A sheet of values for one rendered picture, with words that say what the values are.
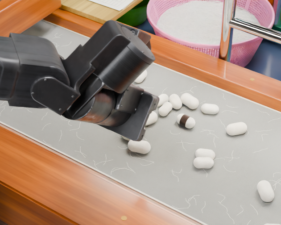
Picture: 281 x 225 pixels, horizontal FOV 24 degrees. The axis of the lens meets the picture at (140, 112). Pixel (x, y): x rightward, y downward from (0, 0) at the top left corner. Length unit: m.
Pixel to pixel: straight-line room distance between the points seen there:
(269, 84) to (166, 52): 0.21
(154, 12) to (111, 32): 0.66
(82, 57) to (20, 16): 0.50
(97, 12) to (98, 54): 0.61
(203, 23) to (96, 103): 0.65
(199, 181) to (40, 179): 0.24
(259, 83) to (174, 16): 0.32
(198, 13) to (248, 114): 0.37
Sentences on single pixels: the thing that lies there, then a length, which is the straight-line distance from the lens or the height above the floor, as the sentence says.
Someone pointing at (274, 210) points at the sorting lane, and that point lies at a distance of 1.00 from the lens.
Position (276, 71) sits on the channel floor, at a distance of 1.38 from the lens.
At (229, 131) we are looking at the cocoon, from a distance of 1.09.
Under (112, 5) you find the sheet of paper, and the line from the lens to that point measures 1.37.
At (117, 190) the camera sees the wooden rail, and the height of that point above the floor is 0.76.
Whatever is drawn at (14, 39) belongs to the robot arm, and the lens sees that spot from 0.76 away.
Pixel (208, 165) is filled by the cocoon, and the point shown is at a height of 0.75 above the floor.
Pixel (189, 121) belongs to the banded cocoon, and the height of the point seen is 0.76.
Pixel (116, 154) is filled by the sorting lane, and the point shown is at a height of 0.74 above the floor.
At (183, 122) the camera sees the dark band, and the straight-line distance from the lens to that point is 1.10.
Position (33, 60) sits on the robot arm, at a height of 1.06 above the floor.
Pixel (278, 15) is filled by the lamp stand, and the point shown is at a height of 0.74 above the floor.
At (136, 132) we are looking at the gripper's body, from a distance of 0.86.
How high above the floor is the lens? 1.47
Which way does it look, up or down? 39 degrees down
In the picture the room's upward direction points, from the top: straight up
